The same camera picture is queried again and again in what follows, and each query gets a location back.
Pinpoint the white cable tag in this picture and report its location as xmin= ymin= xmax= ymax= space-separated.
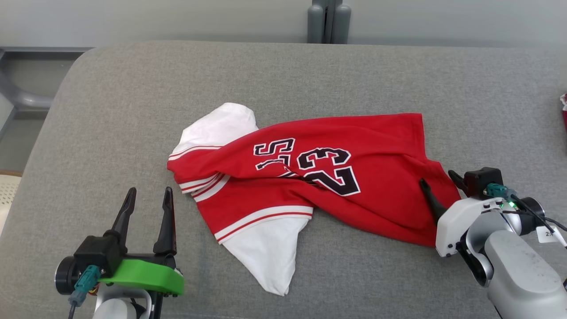
xmin=536 ymin=225 xmax=567 ymax=247

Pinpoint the beige perforated plastic basket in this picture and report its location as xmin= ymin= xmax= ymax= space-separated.
xmin=0 ymin=172 xmax=23 ymax=237

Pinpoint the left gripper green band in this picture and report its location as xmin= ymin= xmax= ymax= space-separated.
xmin=98 ymin=187 xmax=185 ymax=296

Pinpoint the grey metal base frame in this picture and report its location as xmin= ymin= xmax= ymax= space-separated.
xmin=0 ymin=46 xmax=94 ymax=142

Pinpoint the red jersey with number 23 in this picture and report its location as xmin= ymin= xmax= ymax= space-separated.
xmin=167 ymin=102 xmax=462 ymax=296

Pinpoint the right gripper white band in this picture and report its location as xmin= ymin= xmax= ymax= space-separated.
xmin=419 ymin=170 xmax=505 ymax=257

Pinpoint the left camera cable teal connector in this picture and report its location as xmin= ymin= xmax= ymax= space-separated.
xmin=68 ymin=265 xmax=101 ymax=319

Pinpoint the camera cable teal connector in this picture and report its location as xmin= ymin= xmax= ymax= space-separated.
xmin=484 ymin=183 xmax=567 ymax=233
xmin=68 ymin=265 xmax=101 ymax=319

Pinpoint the right camera cable teal connector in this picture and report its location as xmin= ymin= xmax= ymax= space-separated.
xmin=484 ymin=183 xmax=567 ymax=233

